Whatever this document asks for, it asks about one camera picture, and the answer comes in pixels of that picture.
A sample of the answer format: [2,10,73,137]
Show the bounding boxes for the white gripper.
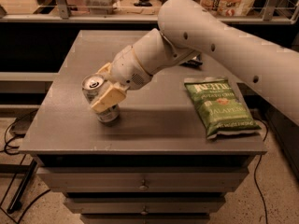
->
[91,46,152,113]

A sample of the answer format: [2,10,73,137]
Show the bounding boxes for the silver 7up soda can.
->
[82,74,120,123]

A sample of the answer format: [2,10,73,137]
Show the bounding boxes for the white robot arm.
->
[92,0,299,124]

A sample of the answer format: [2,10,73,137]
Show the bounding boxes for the blue Kettle chip bag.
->
[182,55,203,68]

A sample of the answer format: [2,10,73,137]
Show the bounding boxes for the grey drawer cabinet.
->
[21,31,265,224]

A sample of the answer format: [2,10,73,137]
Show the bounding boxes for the top drawer knob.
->
[139,180,149,191]

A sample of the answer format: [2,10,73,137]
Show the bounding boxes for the drawer knob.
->
[140,206,149,216]
[139,180,149,191]

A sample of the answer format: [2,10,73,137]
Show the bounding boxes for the green Kettle jalapeno chip bag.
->
[184,77,260,139]

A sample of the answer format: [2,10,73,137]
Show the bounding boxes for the black metal stand leg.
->
[7,160,36,214]

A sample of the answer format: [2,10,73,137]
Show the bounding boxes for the black cables left floor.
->
[0,109,51,224]

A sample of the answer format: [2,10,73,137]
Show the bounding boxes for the black cable right floor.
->
[252,119,269,224]

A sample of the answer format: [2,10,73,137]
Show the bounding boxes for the grey metal shelf rail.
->
[0,0,299,24]

